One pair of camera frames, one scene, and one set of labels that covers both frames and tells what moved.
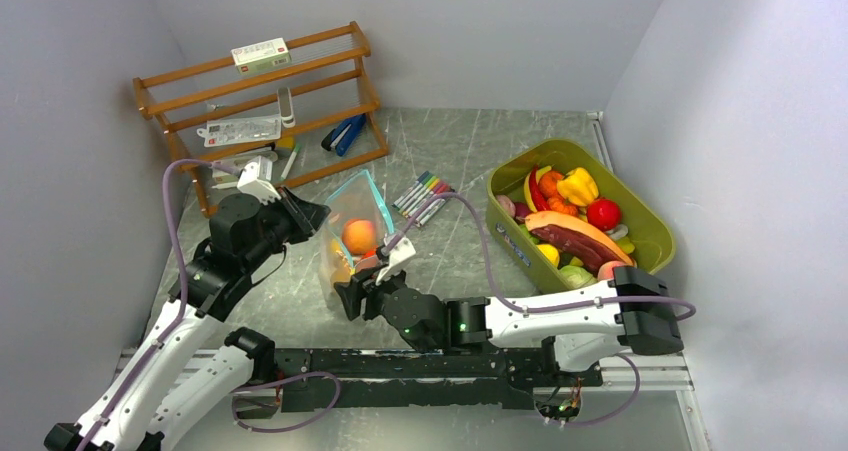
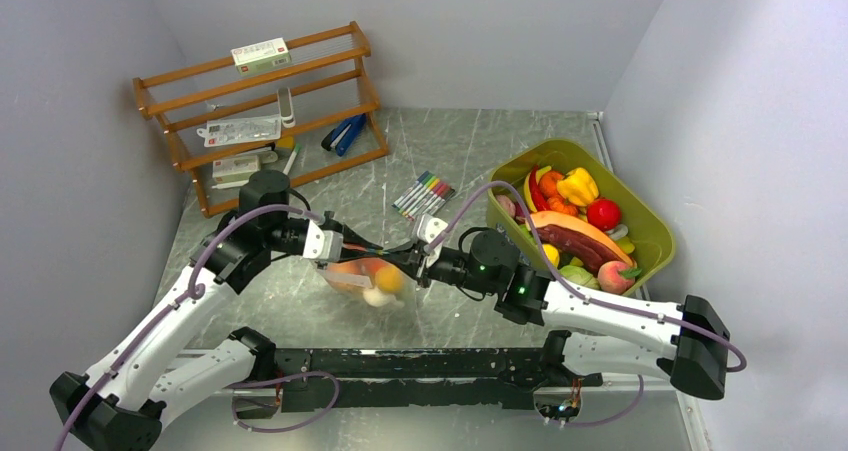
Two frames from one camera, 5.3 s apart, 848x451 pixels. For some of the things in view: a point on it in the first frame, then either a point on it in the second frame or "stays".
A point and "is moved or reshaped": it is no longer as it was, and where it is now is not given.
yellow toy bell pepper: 578,186 stays
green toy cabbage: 576,276 stays
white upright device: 286,107 stays
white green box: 260,56 stays
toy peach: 359,236 -> 357,274
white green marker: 290,161 stays
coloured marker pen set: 425,188 stays
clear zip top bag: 355,221 is moved or reshaped
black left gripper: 305,216 -> 354,245
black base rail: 309,380 stays
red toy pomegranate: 604,214 stays
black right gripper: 353,291 -> 415,264
